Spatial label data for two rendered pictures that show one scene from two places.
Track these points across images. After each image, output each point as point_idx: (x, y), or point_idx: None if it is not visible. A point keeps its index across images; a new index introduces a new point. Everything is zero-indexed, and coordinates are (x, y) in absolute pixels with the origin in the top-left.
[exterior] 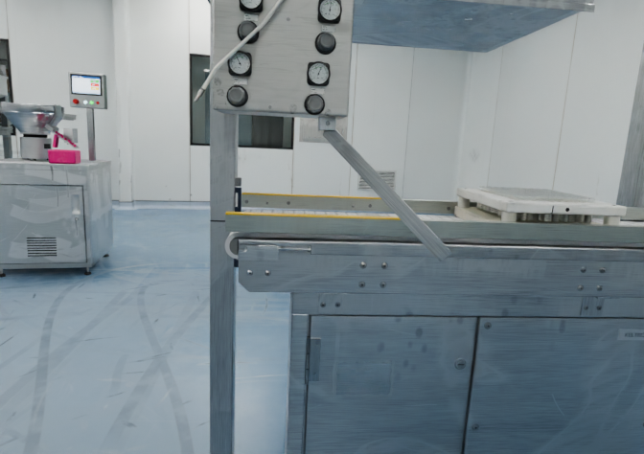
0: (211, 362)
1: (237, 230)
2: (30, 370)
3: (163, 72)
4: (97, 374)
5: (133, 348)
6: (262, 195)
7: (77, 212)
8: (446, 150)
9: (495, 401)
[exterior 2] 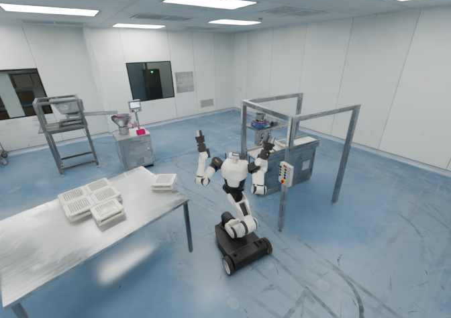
0: None
1: None
2: (183, 189)
3: (115, 72)
4: (198, 186)
5: None
6: (249, 149)
7: (148, 147)
8: (229, 87)
9: None
